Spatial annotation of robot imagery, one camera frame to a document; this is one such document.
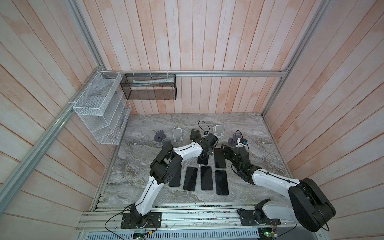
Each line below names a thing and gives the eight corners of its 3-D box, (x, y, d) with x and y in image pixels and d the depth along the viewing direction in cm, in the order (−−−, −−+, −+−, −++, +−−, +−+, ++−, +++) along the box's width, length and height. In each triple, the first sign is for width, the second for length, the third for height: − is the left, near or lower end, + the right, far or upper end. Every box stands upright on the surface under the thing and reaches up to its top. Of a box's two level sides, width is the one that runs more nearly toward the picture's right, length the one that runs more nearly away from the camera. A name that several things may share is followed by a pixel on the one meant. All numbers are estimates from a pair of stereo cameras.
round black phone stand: (156, 141, 106) (154, 134, 100) (162, 135, 109) (160, 128, 102) (159, 143, 105) (157, 136, 98) (165, 138, 108) (163, 130, 101)
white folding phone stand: (173, 142, 106) (172, 137, 101) (172, 129, 113) (171, 124, 109) (183, 141, 106) (182, 136, 102) (181, 128, 114) (180, 123, 110)
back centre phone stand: (190, 141, 107) (190, 134, 100) (190, 136, 110) (190, 129, 103) (200, 141, 107) (201, 134, 100) (200, 136, 110) (200, 129, 103)
